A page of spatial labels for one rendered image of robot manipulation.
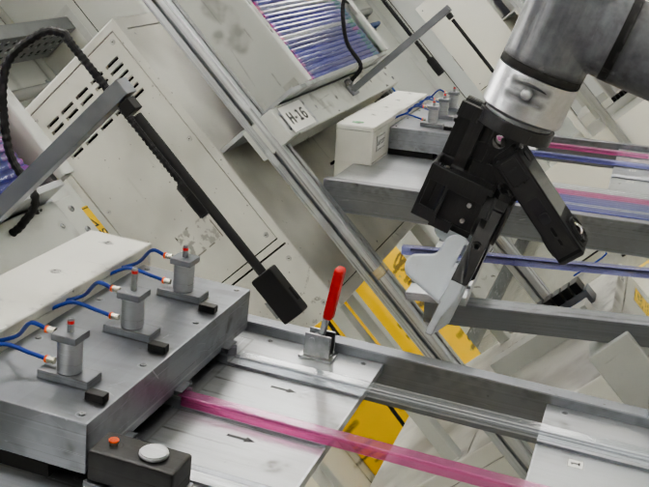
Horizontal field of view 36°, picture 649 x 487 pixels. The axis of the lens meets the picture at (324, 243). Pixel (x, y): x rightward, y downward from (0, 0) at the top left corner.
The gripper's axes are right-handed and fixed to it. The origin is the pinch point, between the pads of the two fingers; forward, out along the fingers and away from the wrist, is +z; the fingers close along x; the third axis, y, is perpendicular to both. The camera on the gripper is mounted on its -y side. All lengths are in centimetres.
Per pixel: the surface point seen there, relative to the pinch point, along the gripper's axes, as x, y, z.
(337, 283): -5.4, 12.2, 5.2
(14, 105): -10, 57, 6
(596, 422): -6.4, -18.0, 6.5
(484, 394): -8.1, -6.7, 10.4
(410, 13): -750, 163, 93
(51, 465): 27.2, 23.2, 16.8
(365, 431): -273, 20, 183
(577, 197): -97, -9, 9
